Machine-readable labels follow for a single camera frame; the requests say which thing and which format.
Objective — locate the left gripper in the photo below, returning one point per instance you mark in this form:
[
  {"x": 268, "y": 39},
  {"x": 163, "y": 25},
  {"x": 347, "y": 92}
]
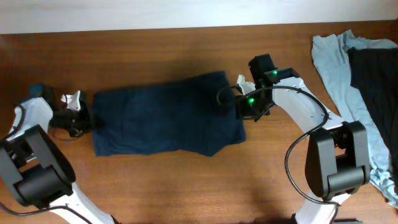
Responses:
[{"x": 89, "y": 122}]

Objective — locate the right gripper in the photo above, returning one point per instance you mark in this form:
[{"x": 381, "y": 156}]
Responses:
[{"x": 244, "y": 112}]

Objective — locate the navy blue shorts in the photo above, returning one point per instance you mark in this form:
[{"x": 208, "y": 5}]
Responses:
[{"x": 183, "y": 115}]

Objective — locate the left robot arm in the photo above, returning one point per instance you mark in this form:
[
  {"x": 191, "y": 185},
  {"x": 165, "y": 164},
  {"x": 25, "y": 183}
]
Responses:
[{"x": 35, "y": 170}]

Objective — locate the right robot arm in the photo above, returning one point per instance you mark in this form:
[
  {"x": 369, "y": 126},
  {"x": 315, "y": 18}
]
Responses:
[{"x": 337, "y": 161}]

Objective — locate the light grey shirt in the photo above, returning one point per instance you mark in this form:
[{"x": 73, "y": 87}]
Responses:
[{"x": 330, "y": 58}]

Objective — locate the black garment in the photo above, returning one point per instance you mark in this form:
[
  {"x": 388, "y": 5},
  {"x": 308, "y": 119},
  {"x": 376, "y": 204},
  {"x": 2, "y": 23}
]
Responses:
[{"x": 374, "y": 74}]

